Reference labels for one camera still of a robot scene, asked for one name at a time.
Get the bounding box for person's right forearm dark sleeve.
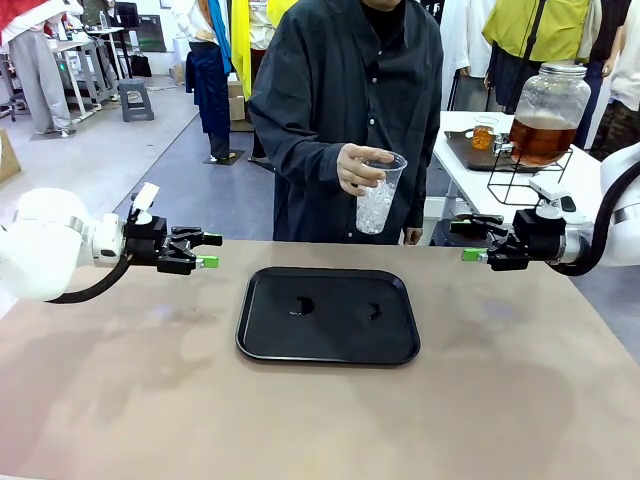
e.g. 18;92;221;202
252;124;351;189

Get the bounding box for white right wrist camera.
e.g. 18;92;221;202
528;177;586;226

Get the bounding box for brown serving tray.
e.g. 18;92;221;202
443;129;551;174

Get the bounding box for mannequin with camouflage trousers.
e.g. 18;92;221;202
589;0;640;161

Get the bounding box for glass tea dispenser jar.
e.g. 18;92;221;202
508;62;592;169

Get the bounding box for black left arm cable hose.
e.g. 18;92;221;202
44;252;132;305

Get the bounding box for white side table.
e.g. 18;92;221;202
432;109;606;221

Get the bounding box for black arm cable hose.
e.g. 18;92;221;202
44;252;132;305
549;169;640;279

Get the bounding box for cardboard box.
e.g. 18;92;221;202
227;74;249;121

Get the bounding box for clear plastic cup with ice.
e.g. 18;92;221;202
354;149;409;236

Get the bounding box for hanging yellow garment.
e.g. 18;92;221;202
230;0;252;101

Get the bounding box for hanging white garment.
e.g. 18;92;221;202
439;0;494;79

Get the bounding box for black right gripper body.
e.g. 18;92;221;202
487;208;567;274

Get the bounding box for black plastic serving tray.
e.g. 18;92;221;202
234;266;421;367

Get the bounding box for black wire dispenser stand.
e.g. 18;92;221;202
487;147;574;207

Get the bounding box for person's left forearm dark sleeve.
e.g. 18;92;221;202
404;124;444;231

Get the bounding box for mannequin in blue clothing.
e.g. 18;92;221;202
185;0;234;164

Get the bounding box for grey plastic step stool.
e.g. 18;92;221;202
118;78;155;123

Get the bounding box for person's right hand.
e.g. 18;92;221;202
336;143;396;197

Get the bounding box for black bag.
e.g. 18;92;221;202
130;49;153;79

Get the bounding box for yellow-green jacket on mannequin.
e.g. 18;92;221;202
482;0;601;64

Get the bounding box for clear cup with tea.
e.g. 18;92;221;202
472;115;500;151

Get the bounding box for person in dark shirt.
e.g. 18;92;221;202
248;0;445;246

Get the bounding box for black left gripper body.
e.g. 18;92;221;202
122;215;174;274

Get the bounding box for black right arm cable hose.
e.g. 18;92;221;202
549;169;640;279

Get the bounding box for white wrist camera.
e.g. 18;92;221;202
528;177;586;226
130;182;161;224

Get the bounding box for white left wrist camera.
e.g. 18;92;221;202
130;182;161;224

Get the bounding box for mannequin with grey trousers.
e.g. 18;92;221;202
7;29;71;136

